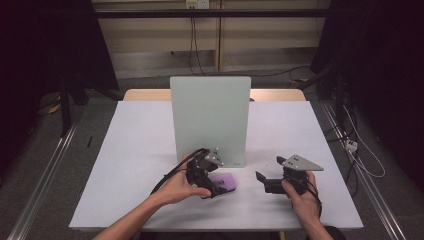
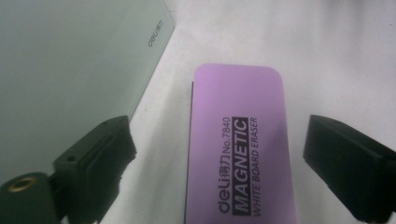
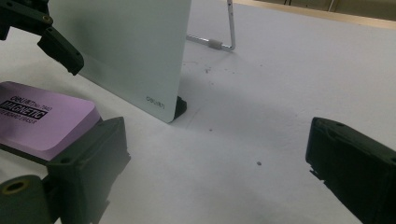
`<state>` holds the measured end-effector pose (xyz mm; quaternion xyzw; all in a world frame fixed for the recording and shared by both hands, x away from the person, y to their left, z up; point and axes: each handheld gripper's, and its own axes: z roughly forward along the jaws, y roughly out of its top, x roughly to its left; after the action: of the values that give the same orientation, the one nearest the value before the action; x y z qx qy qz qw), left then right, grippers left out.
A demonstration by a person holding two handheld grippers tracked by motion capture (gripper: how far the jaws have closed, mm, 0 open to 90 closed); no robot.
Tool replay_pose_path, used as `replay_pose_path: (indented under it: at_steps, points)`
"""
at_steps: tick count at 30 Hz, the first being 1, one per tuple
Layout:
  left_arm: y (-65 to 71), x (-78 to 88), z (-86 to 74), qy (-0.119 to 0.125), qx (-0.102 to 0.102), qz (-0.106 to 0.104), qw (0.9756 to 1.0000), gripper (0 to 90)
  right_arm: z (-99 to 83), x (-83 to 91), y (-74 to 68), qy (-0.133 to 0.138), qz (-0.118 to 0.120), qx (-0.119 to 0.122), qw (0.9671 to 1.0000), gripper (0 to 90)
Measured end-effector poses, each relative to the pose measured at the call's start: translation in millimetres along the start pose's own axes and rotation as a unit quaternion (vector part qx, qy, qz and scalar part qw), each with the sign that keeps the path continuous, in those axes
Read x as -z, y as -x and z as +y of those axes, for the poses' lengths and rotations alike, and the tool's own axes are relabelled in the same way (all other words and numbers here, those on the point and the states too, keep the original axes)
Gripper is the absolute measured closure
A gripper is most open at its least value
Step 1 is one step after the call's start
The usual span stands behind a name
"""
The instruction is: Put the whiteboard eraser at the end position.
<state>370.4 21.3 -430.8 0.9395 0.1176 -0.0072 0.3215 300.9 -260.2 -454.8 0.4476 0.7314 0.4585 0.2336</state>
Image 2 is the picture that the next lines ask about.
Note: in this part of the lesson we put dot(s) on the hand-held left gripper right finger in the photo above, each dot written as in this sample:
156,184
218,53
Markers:
348,161

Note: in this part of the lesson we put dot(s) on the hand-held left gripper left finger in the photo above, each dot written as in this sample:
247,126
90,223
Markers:
96,168

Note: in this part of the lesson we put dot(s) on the purple whiteboard eraser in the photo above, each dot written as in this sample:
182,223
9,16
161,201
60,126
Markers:
239,130

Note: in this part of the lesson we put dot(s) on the pale glass whiteboard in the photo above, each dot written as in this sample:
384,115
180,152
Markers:
62,62

